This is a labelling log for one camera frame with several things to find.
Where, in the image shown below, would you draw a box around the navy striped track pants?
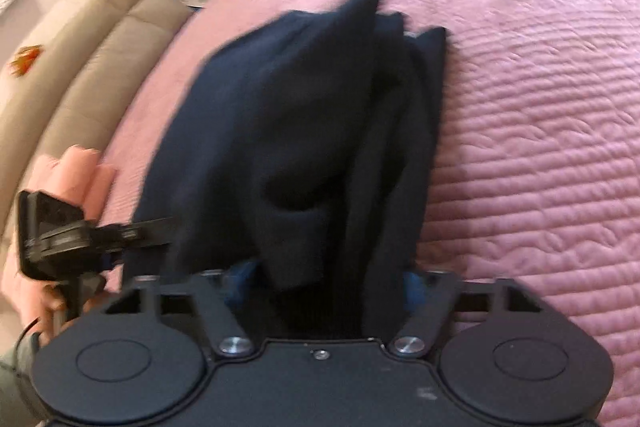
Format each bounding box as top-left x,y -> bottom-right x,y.
122,0 -> 447,340

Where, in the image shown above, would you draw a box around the left hand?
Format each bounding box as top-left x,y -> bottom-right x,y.
28,283 -> 76,345

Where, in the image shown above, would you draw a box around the pink folded blanket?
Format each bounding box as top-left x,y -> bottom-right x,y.
0,143 -> 120,323

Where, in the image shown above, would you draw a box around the beige padded headboard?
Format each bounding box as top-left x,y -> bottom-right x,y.
1,0 -> 193,241

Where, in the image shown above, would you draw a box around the pink quilted bed cover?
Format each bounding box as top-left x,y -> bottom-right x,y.
102,0 -> 639,426

